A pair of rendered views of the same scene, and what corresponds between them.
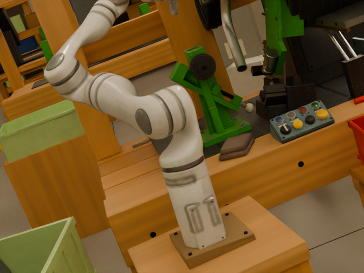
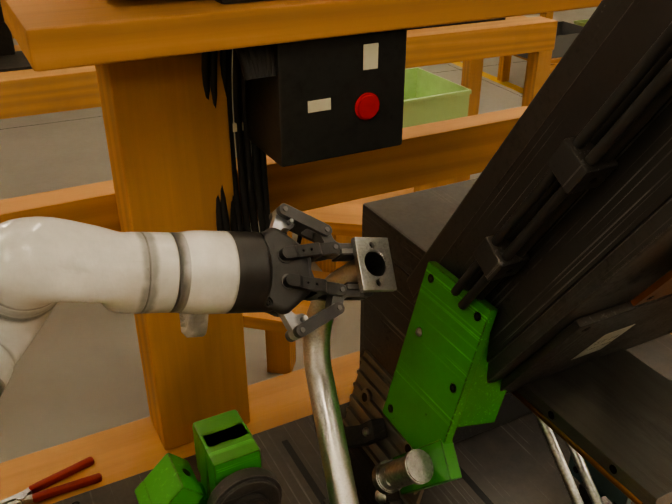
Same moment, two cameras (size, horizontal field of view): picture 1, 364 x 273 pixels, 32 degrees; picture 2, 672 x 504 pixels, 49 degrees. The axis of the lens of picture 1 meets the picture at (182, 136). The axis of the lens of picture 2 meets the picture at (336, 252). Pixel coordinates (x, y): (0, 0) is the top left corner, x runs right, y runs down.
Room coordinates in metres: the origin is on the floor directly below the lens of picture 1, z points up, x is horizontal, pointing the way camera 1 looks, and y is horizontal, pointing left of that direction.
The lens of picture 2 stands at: (1.24, -0.02, 1.69)
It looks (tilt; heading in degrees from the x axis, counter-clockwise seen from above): 29 degrees down; 338
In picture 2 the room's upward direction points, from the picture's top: straight up
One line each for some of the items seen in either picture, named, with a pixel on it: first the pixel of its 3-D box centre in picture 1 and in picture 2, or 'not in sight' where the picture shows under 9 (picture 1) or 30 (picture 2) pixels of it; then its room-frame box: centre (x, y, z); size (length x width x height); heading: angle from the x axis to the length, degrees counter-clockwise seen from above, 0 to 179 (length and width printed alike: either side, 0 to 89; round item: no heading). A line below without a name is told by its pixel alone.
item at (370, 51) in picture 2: not in sight; (323, 85); (2.10, -0.34, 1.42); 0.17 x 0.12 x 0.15; 96
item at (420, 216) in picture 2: (321, 21); (473, 307); (2.05, -0.56, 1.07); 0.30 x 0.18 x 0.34; 96
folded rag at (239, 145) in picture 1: (235, 146); not in sight; (1.61, -0.13, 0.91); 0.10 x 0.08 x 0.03; 154
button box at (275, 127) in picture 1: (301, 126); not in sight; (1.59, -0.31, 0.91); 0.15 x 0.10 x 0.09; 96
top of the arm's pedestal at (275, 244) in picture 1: (210, 253); not in sight; (1.24, 0.03, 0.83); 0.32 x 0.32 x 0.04; 10
